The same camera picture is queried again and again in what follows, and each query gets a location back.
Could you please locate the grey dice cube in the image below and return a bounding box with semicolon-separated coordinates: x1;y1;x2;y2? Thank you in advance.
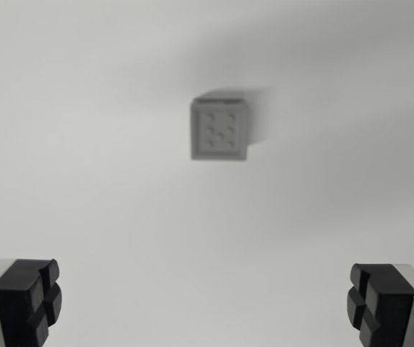
190;96;249;162

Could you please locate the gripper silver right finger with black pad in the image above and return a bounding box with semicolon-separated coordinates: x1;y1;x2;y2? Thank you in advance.
345;262;414;347

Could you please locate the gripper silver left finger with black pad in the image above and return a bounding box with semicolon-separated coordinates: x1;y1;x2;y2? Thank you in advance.
0;257;63;347

